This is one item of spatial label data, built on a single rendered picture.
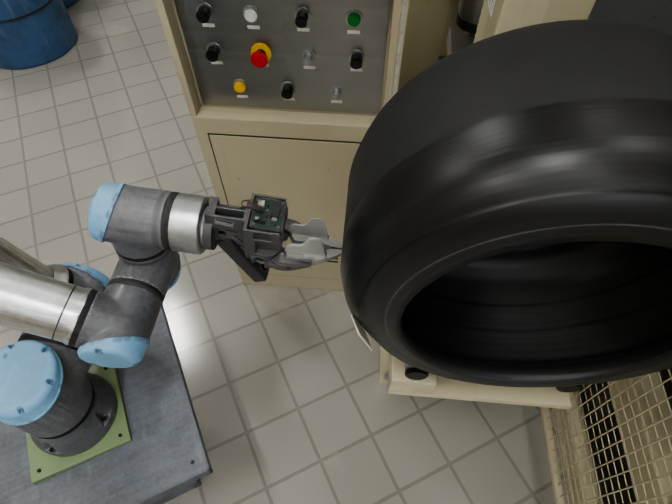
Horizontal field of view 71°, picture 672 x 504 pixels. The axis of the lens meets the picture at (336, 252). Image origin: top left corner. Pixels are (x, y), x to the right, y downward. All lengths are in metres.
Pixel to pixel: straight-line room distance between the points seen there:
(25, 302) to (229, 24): 0.80
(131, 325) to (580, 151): 0.63
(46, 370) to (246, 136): 0.77
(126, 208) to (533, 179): 0.54
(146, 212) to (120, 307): 0.16
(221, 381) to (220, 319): 0.27
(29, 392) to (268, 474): 0.95
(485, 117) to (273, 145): 0.95
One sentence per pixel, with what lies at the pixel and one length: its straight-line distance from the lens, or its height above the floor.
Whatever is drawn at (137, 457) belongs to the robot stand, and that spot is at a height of 0.60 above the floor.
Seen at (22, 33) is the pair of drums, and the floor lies 0.22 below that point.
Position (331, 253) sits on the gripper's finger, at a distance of 0.74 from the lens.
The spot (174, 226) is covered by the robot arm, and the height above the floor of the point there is 1.23.
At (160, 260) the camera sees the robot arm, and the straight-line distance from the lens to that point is 0.82.
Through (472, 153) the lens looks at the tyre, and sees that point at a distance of 0.51.
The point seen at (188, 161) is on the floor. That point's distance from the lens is 2.64.
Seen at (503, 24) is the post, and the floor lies 1.38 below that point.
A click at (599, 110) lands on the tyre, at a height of 1.47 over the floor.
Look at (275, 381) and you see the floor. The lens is 1.88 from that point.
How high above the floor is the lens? 1.76
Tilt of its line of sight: 55 degrees down
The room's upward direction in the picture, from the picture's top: straight up
